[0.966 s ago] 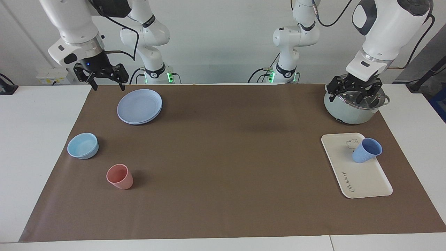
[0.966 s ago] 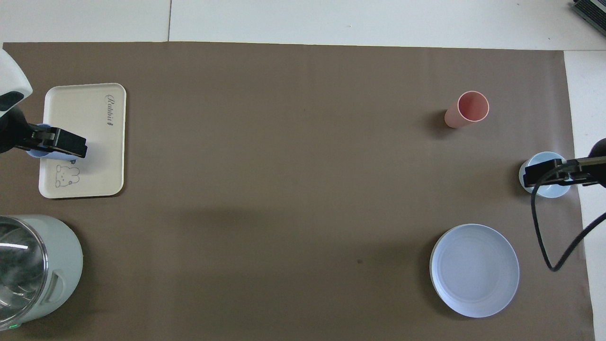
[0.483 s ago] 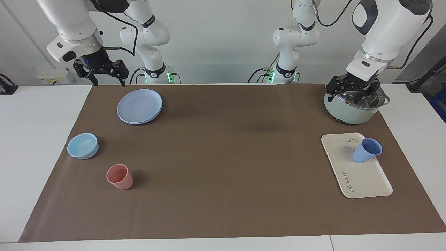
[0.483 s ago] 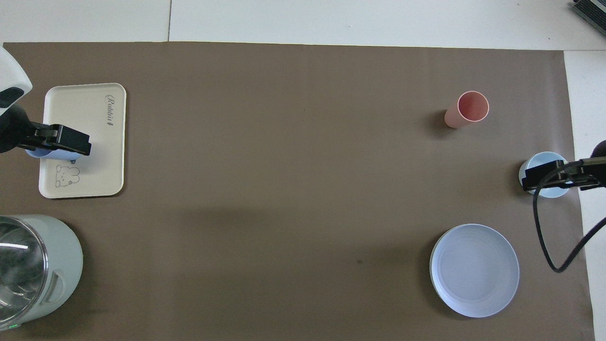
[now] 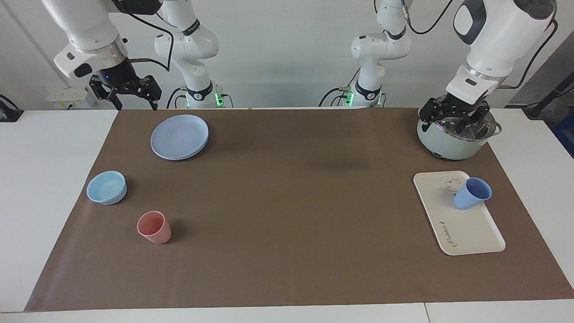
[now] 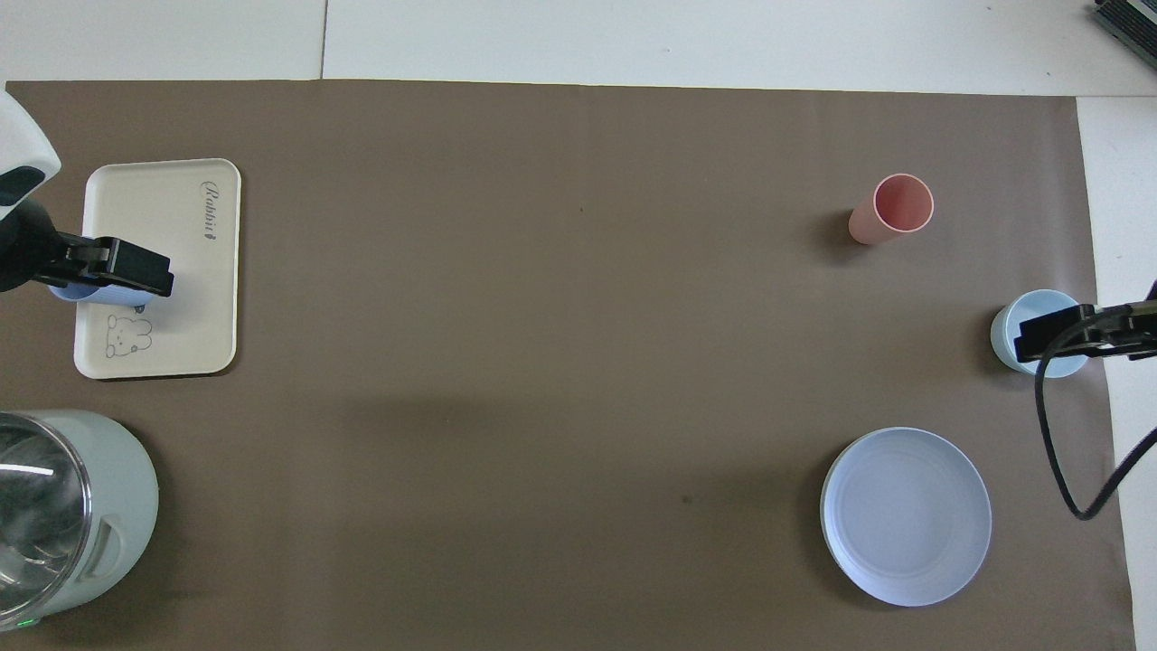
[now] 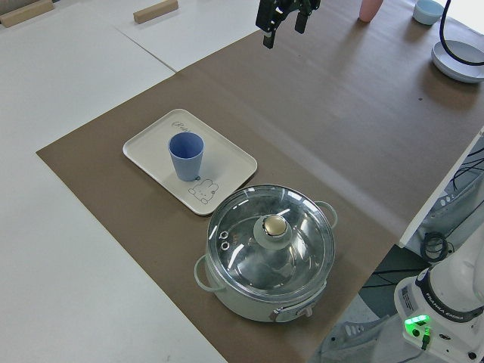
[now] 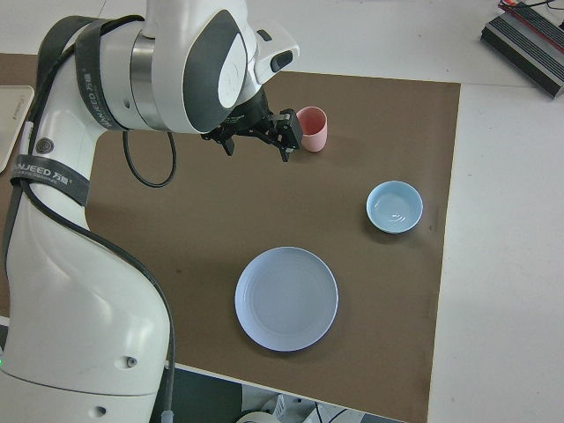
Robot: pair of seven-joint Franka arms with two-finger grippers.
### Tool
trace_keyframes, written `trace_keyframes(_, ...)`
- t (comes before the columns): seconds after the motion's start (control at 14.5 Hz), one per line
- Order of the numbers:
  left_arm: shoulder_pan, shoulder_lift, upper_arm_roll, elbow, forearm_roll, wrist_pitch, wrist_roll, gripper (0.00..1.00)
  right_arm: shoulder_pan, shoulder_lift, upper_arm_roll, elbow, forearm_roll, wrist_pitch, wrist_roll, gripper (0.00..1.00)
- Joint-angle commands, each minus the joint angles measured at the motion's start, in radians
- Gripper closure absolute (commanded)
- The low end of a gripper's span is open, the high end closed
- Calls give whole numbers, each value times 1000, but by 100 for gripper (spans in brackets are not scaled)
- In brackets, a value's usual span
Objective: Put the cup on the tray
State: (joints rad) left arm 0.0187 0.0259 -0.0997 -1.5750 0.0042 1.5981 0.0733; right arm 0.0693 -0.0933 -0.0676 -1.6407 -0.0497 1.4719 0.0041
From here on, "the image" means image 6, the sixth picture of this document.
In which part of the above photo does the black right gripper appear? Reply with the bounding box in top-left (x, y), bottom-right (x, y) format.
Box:
top-left (1012, 280), bottom-right (1157, 365)

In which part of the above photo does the blue ribbed cup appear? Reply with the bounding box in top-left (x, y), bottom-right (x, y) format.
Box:
top-left (47, 280), bottom-right (155, 307)

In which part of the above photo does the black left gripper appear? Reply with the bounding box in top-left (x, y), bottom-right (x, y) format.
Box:
top-left (0, 199), bottom-right (175, 297)

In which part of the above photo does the glass pot lid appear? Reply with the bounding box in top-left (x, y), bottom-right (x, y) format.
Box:
top-left (0, 414), bottom-right (94, 616)

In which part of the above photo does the light blue cup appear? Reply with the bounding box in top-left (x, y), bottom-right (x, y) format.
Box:
top-left (990, 289), bottom-right (1091, 379)

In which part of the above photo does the pink cup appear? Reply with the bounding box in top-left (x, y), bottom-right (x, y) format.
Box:
top-left (848, 174), bottom-right (935, 245)

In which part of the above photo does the cream rabbit print tray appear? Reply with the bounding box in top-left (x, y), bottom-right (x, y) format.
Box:
top-left (73, 158), bottom-right (243, 379)

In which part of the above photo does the dark ribbed device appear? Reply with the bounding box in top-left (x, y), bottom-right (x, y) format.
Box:
top-left (1089, 0), bottom-right (1157, 46)

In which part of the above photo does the brown table mat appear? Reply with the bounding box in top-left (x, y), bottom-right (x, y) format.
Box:
top-left (0, 80), bottom-right (1138, 651)

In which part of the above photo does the pale blue round plate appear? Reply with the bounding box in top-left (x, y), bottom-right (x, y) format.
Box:
top-left (820, 427), bottom-right (993, 608)

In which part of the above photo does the pale green electric pot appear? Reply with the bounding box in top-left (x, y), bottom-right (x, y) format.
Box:
top-left (0, 410), bottom-right (160, 631)

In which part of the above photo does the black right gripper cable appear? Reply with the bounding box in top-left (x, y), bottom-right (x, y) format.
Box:
top-left (1034, 306), bottom-right (1157, 522)

